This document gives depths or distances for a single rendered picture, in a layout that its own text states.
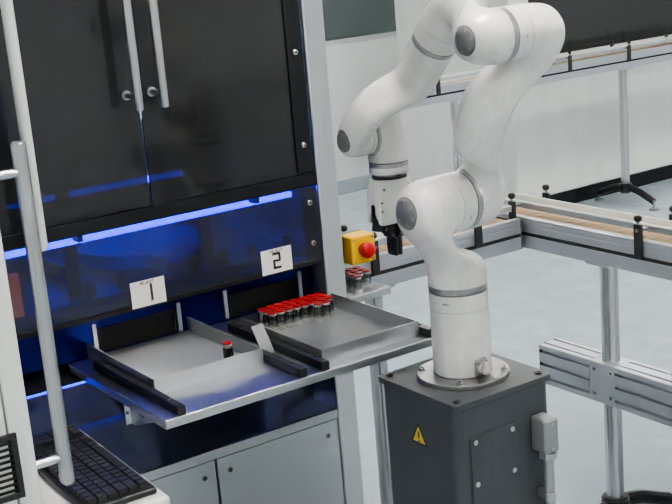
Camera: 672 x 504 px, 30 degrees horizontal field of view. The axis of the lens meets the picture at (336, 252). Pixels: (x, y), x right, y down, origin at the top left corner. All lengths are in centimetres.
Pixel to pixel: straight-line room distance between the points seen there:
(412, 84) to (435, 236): 31
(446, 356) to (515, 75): 59
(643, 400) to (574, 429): 108
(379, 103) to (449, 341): 50
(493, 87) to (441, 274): 40
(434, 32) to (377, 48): 640
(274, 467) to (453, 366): 74
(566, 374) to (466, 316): 119
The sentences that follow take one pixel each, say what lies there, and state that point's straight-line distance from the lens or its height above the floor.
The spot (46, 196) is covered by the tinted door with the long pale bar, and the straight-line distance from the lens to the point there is 271.
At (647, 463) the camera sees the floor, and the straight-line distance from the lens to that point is 428.
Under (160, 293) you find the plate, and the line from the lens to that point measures 285.
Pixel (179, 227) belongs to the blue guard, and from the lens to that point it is 285.
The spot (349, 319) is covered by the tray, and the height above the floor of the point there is 88.
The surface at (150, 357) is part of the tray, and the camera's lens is 283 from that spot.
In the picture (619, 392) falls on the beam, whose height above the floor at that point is 48.
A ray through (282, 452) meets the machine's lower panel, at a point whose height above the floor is 54.
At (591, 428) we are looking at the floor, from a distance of 455.
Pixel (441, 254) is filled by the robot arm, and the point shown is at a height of 114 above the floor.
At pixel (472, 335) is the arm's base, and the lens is 253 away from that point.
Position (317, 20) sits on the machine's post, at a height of 157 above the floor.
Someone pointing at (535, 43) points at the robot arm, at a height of 154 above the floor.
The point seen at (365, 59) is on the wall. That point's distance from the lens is 875.
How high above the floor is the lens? 176
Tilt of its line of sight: 14 degrees down
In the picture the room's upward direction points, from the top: 5 degrees counter-clockwise
